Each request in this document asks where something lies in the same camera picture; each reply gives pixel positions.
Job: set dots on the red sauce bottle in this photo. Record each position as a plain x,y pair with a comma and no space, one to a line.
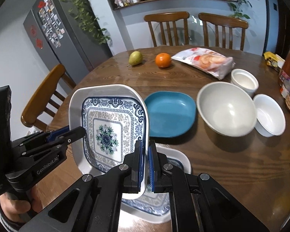
288,67

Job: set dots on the trailing green plant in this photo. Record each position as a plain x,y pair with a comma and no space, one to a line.
87,12

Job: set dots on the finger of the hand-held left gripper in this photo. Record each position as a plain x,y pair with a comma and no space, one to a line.
76,133
59,134

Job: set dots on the small white bowl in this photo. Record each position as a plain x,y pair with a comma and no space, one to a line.
268,116

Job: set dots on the grey refrigerator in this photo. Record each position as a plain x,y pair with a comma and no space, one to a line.
70,41

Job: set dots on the blue patterned square plate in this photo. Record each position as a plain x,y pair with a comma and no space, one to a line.
181,156
106,125

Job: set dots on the green pear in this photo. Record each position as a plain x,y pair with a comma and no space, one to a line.
135,58

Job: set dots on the white ramekin cup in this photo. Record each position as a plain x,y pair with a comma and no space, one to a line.
244,79

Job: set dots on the leafy vine plant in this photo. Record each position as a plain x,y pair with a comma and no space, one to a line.
239,7

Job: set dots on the clear snack bag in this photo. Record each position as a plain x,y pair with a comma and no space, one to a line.
207,60

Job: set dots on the person's left hand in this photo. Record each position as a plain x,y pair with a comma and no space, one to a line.
17,207

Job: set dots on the wooden slat-back chair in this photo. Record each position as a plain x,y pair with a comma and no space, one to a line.
222,19
166,17
41,94

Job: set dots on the wall switch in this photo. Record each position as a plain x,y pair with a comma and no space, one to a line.
275,6

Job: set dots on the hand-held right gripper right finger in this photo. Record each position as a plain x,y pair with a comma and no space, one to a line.
151,171

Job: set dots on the small orange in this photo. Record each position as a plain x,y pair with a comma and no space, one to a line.
163,60

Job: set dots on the large grey-white bowl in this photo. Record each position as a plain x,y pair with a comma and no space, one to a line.
227,111

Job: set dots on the group of fridge magnets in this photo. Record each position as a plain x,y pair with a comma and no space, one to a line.
50,19

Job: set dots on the teal blue plate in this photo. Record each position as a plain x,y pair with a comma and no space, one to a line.
169,113

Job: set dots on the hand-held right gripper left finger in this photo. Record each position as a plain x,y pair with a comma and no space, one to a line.
140,164

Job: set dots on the yellow snack packet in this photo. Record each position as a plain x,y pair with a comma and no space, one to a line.
273,61

